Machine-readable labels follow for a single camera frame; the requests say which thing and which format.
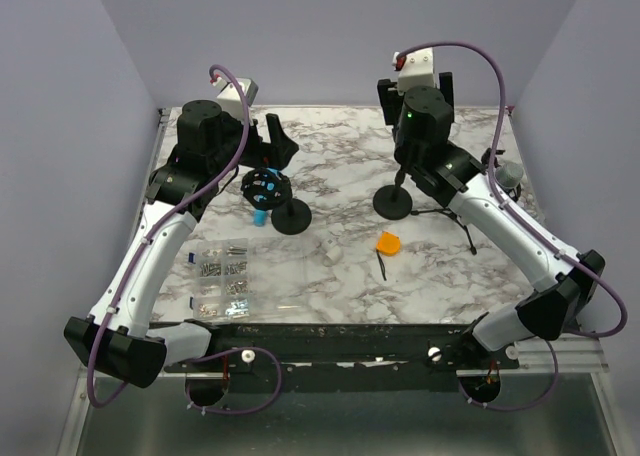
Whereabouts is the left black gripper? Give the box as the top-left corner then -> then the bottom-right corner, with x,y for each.
209,107 -> 298,176

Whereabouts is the blue microphone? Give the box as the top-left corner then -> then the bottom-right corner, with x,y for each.
251,167 -> 281,227

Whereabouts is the black shock mount stand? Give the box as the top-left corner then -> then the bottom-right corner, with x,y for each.
241,167 -> 312,236

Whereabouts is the black clip mic stand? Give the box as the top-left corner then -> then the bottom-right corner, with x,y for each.
373,146 -> 413,220

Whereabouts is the black tripod shock mount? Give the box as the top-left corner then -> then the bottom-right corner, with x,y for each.
410,146 -> 524,256

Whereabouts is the silver microphone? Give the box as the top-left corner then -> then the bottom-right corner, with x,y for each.
495,161 -> 524,189

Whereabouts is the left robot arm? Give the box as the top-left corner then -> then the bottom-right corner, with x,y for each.
63,100 -> 299,388

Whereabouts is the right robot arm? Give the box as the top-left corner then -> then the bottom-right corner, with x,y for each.
373,79 -> 605,368

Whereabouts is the white plastic fitting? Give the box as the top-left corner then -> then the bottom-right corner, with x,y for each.
320,237 -> 344,267

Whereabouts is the clear screw organizer box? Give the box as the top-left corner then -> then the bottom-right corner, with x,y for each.
189,236 -> 313,322

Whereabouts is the orange tape measure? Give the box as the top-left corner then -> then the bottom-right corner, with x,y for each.
375,231 -> 401,281

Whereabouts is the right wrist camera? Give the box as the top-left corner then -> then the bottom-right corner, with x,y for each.
393,48 -> 436,94

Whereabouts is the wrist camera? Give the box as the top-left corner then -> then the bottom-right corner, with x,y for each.
393,48 -> 436,94
211,76 -> 259,122

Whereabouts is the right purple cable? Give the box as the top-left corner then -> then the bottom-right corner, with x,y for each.
399,40 -> 629,413

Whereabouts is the purple cable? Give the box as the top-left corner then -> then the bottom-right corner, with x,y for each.
86,64 -> 284,417
399,40 -> 629,413

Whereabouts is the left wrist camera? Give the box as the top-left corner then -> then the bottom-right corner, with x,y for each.
211,76 -> 259,122

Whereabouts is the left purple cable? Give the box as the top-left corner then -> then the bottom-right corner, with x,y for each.
86,64 -> 284,417

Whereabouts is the black front mounting rail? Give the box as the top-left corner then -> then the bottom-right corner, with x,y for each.
149,320 -> 606,392

